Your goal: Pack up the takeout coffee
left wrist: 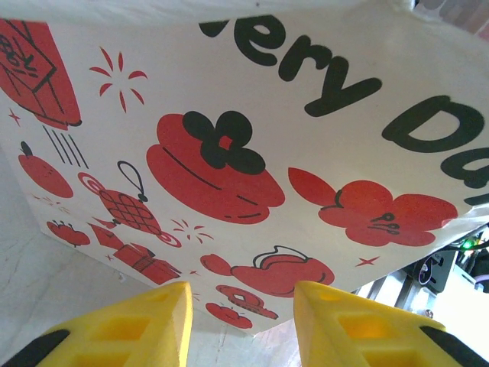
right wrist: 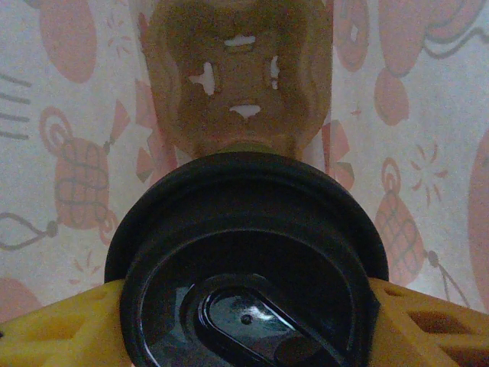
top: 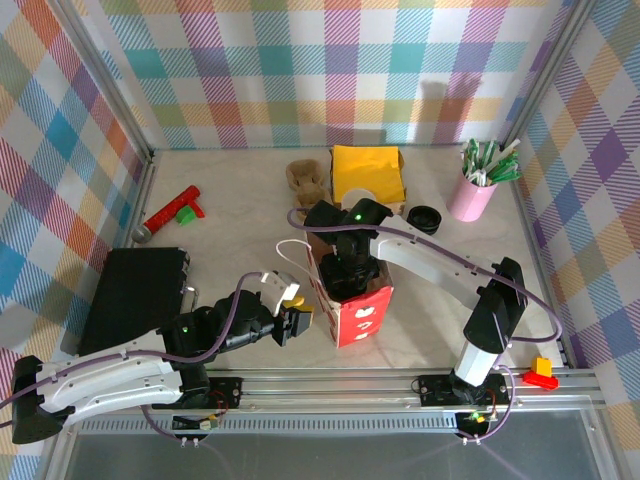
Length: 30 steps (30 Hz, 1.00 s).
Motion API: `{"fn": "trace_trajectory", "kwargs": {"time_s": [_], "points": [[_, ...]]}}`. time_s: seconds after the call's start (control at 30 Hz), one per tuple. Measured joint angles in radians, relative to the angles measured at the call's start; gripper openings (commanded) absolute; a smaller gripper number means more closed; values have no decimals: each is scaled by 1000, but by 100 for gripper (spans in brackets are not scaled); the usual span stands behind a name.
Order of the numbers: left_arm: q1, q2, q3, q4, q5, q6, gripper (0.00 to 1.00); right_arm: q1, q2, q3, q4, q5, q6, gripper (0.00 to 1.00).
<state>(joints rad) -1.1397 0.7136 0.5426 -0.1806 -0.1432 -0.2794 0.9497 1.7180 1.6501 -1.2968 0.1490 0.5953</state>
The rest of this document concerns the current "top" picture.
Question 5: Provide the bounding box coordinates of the red toy brick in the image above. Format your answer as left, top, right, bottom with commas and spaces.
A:
523, 370, 560, 391

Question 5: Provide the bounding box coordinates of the white paper straw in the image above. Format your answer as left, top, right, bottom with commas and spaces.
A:
492, 139, 521, 174

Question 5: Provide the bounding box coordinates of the pink straw holder cup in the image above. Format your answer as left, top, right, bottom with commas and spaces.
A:
447, 174, 499, 223

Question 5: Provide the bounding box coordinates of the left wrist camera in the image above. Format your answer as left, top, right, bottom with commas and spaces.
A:
259, 269, 303, 304

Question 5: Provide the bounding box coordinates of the aluminium mounting rail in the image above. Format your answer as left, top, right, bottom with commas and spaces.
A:
53, 368, 609, 416

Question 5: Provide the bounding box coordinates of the cardboard cup carrier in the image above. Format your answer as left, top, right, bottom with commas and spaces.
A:
285, 158, 329, 211

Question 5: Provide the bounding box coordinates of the small wired connector board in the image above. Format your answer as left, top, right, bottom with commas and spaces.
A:
457, 409, 500, 436
172, 412, 221, 433

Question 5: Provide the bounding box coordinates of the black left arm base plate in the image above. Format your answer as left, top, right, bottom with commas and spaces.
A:
151, 375, 245, 410

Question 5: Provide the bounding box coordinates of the red toy microphone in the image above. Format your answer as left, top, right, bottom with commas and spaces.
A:
132, 185, 201, 245

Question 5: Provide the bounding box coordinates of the slotted grey cable duct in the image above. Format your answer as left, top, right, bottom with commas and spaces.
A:
74, 417, 464, 435

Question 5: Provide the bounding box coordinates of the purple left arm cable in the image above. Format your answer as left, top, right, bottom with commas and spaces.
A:
0, 271, 264, 441

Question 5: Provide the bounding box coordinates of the black cup lids stack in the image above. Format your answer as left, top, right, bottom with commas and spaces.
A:
406, 205, 442, 235

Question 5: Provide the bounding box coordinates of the aluminium frame post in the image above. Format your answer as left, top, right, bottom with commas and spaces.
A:
47, 0, 157, 162
492, 0, 599, 151

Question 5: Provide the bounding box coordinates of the red white paper gift bag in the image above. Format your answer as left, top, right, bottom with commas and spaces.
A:
275, 227, 395, 349

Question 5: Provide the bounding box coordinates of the black carrying case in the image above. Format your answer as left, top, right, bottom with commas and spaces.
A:
78, 247, 199, 354

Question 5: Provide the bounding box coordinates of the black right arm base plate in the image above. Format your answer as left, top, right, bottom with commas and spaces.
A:
417, 373, 511, 407

